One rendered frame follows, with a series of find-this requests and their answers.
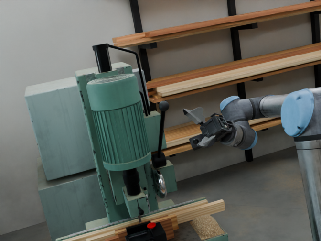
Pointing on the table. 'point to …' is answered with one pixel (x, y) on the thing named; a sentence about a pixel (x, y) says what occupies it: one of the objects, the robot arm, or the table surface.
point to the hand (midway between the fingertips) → (188, 127)
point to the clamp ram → (137, 228)
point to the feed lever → (158, 162)
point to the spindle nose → (132, 181)
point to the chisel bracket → (136, 202)
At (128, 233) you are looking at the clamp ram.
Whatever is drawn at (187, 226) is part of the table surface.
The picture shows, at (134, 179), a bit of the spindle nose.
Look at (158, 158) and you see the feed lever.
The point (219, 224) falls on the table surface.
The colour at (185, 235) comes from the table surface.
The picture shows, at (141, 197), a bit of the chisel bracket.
